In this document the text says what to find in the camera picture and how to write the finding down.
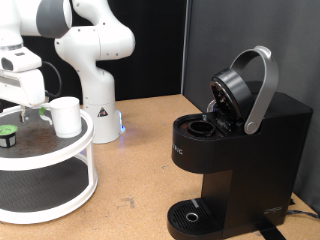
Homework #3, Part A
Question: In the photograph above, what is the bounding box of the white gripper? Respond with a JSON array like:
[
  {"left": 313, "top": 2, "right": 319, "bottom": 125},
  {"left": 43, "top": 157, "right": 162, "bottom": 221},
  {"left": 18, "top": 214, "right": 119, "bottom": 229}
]
[{"left": 0, "top": 68, "right": 48, "bottom": 124}]

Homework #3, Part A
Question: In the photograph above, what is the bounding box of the green reusable coffee pod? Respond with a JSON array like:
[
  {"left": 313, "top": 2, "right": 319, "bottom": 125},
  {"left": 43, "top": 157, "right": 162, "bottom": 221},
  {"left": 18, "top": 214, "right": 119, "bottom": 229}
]
[{"left": 0, "top": 124, "right": 19, "bottom": 149}]

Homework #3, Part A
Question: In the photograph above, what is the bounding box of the white mug green handle mark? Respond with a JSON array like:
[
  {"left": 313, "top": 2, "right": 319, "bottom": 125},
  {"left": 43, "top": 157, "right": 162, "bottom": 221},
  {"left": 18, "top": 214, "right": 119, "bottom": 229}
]
[{"left": 38, "top": 96, "right": 83, "bottom": 139}]

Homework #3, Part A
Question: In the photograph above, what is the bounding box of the coffee machine lid silver handle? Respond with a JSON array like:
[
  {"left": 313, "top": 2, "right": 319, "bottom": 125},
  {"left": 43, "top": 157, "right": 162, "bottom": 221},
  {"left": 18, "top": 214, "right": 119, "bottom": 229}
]
[{"left": 206, "top": 45, "right": 280, "bottom": 136}]

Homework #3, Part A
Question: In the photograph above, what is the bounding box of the black Keurig coffee machine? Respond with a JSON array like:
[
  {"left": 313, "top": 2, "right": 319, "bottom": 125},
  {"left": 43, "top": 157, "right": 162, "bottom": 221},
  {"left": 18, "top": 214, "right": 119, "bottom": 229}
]
[{"left": 171, "top": 81, "right": 314, "bottom": 240}]

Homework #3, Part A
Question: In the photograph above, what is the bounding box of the white two-tier turntable shelf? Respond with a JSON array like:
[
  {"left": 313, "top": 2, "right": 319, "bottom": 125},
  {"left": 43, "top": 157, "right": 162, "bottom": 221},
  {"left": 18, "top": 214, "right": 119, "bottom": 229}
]
[{"left": 0, "top": 102, "right": 99, "bottom": 225}]

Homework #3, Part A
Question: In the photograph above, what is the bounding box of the black curtain backdrop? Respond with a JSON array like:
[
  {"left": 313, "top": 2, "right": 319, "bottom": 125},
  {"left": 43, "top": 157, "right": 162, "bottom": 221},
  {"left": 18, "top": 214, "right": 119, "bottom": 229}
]
[{"left": 0, "top": 0, "right": 188, "bottom": 111}]

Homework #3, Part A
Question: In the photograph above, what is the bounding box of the black round drip tray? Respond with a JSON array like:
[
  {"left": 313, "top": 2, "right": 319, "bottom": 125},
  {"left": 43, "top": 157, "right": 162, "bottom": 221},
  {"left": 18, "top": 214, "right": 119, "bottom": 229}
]
[{"left": 166, "top": 198, "right": 224, "bottom": 240}]

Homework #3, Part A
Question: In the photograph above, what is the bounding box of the black tape strip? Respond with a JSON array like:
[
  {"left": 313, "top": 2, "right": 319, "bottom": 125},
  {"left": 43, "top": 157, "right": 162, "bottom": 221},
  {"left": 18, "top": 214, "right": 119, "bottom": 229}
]
[{"left": 254, "top": 223, "right": 288, "bottom": 240}]

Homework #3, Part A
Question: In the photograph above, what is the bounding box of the grey partition panel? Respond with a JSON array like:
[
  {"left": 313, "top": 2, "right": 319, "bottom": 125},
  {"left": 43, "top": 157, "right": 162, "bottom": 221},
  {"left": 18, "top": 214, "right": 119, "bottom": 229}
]
[{"left": 181, "top": 0, "right": 320, "bottom": 214}]

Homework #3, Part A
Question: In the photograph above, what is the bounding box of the black robot camera cable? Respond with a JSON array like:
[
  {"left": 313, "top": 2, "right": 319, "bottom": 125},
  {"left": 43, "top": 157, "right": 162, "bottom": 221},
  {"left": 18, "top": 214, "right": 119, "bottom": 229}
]
[{"left": 40, "top": 60, "right": 64, "bottom": 100}]

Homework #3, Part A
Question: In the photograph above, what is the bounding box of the braided power cable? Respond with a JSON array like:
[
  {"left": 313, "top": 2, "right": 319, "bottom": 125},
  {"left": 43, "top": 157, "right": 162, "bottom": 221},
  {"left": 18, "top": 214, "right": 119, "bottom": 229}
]
[{"left": 286, "top": 209, "right": 320, "bottom": 221}]

